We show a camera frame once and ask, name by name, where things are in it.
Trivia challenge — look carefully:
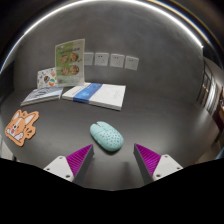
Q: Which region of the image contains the mint green perforated computer mouse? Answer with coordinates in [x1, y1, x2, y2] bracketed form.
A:
[89, 120, 125, 153]

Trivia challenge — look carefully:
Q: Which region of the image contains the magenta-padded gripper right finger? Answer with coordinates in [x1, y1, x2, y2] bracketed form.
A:
[133, 143, 184, 185]

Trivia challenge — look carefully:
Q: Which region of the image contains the green food menu sign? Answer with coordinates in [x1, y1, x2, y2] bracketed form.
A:
[54, 38, 86, 88]

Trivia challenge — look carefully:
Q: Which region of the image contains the white book with blue band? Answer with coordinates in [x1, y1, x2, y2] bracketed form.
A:
[61, 82, 127, 112]

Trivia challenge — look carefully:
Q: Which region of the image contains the orange corgi-shaped mouse pad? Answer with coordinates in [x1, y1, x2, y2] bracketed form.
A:
[4, 109, 40, 148]

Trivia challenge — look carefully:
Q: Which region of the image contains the grey striped book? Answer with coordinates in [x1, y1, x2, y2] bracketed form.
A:
[20, 86, 64, 107]

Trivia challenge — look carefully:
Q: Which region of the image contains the dark framed glass door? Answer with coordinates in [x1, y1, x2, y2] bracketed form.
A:
[196, 58, 224, 134]

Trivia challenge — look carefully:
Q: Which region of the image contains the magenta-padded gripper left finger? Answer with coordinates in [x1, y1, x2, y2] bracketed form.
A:
[43, 143, 95, 185]

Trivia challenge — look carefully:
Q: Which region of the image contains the white card with colourful stickers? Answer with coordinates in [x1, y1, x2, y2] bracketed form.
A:
[36, 66, 58, 90]

